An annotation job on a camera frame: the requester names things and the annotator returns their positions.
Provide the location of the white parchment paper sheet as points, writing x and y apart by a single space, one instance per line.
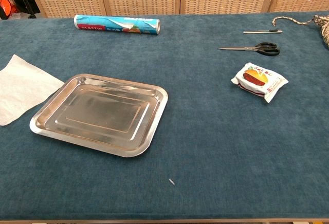
23 88

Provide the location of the stainless steel rectangular tray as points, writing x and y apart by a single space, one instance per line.
102 111

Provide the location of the teal velvet table cloth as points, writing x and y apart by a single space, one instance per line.
205 144

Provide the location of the small white paper scrap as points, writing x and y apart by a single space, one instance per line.
171 182

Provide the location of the white burger snack packet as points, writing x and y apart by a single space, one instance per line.
257 80

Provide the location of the blue plastic wrap roll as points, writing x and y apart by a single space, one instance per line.
102 25

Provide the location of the black and silver pen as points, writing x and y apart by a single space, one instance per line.
257 31

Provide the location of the orange round object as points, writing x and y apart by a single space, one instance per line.
6 5

